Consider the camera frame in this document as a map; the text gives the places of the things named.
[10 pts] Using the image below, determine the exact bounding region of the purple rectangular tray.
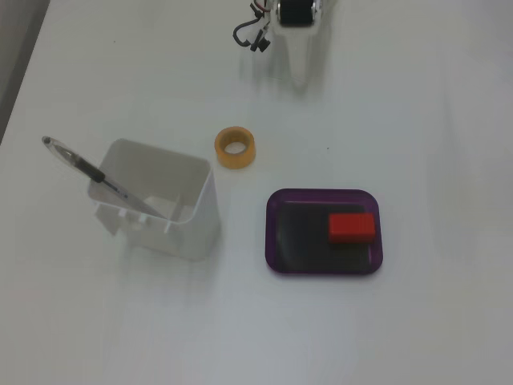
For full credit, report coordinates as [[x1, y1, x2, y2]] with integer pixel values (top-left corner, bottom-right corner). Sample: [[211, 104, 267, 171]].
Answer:
[[264, 187, 384, 278]]

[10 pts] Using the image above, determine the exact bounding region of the black looped cable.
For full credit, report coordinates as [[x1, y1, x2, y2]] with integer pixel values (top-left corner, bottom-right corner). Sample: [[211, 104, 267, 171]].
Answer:
[[232, 18, 271, 54]]

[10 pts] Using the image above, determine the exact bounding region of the red rectangular block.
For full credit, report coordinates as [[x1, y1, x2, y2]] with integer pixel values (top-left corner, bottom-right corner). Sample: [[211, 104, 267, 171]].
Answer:
[[327, 213, 377, 245]]

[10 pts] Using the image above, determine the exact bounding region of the yellow tape roll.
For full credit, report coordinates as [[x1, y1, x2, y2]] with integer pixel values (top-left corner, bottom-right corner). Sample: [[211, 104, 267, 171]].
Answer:
[[214, 125, 257, 170]]

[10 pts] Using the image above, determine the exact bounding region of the white plastic container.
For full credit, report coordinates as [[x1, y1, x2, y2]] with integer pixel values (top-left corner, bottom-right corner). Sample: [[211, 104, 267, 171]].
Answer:
[[87, 138, 220, 262]]

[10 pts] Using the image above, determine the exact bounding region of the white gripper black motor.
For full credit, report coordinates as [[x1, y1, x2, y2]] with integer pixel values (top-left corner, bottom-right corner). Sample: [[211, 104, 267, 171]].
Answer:
[[273, 0, 325, 87]]

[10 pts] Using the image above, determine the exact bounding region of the clear black ballpoint pen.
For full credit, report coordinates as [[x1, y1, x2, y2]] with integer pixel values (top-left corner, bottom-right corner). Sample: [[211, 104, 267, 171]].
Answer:
[[41, 135, 168, 220]]

